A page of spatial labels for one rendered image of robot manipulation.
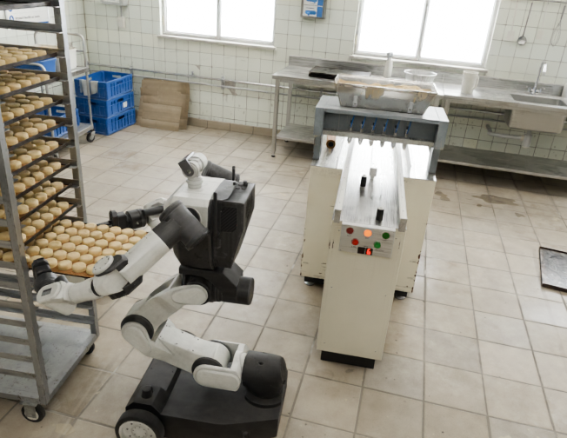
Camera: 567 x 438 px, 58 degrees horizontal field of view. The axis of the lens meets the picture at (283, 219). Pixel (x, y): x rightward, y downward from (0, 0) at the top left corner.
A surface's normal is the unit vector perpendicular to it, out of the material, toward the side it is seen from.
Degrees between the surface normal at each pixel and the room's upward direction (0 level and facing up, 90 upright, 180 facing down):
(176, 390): 0
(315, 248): 90
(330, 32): 90
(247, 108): 90
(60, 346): 0
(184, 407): 0
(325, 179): 90
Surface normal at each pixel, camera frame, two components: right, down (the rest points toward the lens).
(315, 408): 0.07, -0.90
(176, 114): -0.19, 0.02
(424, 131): -0.18, 0.42
